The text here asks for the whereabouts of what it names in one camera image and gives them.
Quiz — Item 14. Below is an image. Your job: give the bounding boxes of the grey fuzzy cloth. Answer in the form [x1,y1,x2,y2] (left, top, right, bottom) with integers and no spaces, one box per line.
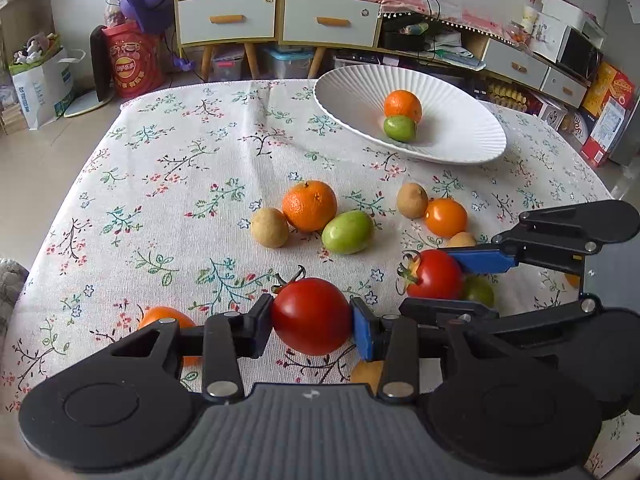
[0,259,30,321]

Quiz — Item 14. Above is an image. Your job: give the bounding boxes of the white drawer orange handle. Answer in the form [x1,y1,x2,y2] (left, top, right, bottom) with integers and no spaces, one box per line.
[283,0,381,48]
[178,0,276,46]

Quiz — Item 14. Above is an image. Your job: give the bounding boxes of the low wooden cabinet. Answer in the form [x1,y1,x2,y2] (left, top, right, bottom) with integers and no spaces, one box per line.
[277,0,385,80]

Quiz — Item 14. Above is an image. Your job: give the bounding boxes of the black microwave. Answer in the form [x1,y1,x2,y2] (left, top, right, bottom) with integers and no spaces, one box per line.
[556,25,603,81]

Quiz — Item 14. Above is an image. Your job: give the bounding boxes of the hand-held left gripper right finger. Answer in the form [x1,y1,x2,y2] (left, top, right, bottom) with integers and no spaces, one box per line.
[350,296,511,404]

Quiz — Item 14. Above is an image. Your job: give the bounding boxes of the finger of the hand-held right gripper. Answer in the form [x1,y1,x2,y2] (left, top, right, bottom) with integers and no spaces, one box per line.
[439,199,640,281]
[399,296,604,349]

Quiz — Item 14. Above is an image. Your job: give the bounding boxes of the red snack bag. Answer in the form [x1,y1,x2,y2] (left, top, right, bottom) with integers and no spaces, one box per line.
[101,22,166,100]

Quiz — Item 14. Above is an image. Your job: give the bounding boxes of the black panel on round base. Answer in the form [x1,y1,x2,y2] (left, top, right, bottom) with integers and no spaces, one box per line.
[64,25,116,119]

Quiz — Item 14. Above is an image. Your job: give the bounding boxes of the small green plum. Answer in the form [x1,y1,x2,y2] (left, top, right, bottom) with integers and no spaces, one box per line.
[462,275,496,308]

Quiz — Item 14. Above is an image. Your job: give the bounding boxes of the yellow red carton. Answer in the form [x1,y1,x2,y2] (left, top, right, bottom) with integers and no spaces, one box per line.
[580,62,638,168]

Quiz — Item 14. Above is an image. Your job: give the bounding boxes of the purple plush toy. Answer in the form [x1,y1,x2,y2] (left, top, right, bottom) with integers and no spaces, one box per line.
[118,0,196,68]

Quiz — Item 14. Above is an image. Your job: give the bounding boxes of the small clear storage bin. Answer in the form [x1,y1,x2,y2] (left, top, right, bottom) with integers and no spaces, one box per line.
[210,45,247,82]

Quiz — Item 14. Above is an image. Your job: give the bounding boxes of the low white drawer cabinet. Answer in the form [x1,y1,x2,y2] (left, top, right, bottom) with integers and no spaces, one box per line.
[380,12,590,110]

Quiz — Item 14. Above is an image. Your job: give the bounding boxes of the orange tomato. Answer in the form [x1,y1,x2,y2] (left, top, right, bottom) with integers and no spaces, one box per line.
[137,306,201,367]
[425,198,469,239]

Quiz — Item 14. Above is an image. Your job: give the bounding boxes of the red tomato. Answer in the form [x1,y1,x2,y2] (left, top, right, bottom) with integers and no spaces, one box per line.
[270,265,354,357]
[397,249,466,301]

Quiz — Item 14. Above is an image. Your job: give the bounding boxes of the small plush toy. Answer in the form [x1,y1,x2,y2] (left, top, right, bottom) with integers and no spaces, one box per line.
[12,32,61,66]

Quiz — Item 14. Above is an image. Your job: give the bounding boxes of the small tangerine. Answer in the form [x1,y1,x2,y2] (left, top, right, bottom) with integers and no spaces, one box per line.
[384,89,423,123]

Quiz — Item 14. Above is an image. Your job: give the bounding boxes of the white paper bag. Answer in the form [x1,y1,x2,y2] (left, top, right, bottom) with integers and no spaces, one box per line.
[10,47,87,131]

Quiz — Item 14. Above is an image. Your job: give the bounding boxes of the clear storage bin blue lid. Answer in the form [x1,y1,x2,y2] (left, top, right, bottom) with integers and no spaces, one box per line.
[260,46,326,80]

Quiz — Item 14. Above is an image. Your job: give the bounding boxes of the tall wooden shelf cabinet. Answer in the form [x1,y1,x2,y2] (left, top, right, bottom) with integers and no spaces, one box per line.
[171,0,281,82]

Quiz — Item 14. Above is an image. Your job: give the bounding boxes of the floral tablecloth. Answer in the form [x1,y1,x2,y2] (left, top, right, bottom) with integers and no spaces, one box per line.
[0,79,631,480]

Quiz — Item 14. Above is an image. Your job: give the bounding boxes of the large green plum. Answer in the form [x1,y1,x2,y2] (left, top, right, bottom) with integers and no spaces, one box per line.
[321,210,375,255]

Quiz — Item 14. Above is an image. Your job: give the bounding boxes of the wooden bookshelf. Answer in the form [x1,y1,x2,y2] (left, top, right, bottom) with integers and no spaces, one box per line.
[0,0,56,136]

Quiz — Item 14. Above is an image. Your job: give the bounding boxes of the white ribbed plate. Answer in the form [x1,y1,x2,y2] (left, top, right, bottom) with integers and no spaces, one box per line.
[313,64,508,165]

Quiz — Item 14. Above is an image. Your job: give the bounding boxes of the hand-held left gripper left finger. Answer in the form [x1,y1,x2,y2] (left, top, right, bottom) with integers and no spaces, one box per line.
[110,294,275,404]

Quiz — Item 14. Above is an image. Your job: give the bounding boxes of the white appliance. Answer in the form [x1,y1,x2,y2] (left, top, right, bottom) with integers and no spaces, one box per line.
[541,0,607,36]

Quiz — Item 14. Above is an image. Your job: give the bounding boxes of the large tangerine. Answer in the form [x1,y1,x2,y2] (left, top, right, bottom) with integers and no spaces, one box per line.
[281,180,338,233]

